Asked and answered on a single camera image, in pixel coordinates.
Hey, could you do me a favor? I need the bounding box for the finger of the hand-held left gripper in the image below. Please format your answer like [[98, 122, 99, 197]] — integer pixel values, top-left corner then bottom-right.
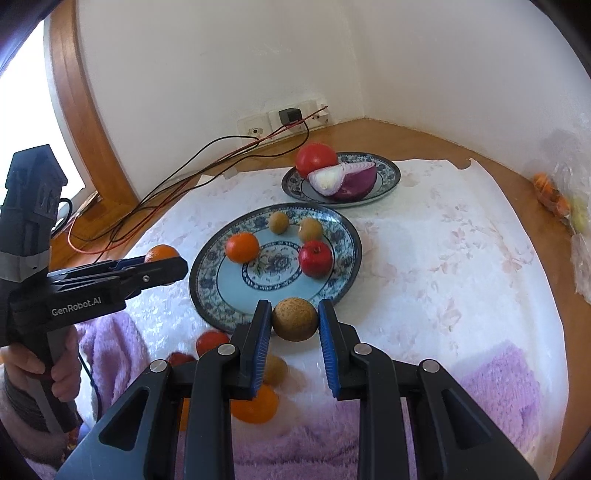
[[50, 257, 189, 302], [48, 257, 151, 280]]

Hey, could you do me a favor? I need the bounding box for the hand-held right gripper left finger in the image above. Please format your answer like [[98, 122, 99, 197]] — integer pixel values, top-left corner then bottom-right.
[[55, 299, 273, 480]]

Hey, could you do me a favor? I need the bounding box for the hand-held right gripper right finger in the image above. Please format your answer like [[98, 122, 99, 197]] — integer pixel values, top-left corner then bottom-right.
[[318, 299, 539, 480]]

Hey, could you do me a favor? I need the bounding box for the large blue floral plate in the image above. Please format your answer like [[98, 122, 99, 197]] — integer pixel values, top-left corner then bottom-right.
[[189, 206, 363, 334]]

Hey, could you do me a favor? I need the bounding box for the bright red apple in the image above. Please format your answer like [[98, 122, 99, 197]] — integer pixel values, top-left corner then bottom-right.
[[298, 240, 334, 278]]

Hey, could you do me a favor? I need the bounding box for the person's left hand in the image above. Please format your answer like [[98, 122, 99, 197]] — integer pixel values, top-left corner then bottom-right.
[[0, 325, 83, 416]]

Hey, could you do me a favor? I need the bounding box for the white floral tablecloth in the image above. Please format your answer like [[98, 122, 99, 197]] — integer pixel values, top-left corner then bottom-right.
[[124, 157, 568, 476]]

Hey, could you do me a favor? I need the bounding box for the purple fluffy towel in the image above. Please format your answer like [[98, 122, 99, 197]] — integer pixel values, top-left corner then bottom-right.
[[18, 314, 541, 480]]

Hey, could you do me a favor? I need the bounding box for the halved red onion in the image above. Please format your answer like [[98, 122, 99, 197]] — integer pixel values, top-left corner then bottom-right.
[[308, 161, 378, 200]]

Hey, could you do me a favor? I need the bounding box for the small blue floral plate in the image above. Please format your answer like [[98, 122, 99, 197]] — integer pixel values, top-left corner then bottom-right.
[[281, 152, 402, 208]]

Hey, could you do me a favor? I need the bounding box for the red tomato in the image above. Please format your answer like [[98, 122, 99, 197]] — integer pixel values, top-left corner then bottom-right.
[[296, 143, 339, 178]]

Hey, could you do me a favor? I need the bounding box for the clear plastic bag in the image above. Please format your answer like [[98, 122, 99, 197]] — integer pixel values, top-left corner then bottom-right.
[[531, 134, 591, 298]]

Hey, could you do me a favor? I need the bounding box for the small orange produce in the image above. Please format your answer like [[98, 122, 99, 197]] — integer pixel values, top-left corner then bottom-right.
[[533, 173, 573, 217]]

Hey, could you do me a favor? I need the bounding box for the wooden window frame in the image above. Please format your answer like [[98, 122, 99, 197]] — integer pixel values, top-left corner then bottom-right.
[[44, 4, 139, 259]]

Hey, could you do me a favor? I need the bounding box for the white wall outlet strip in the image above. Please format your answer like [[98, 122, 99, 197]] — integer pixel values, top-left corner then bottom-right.
[[237, 99, 331, 137]]

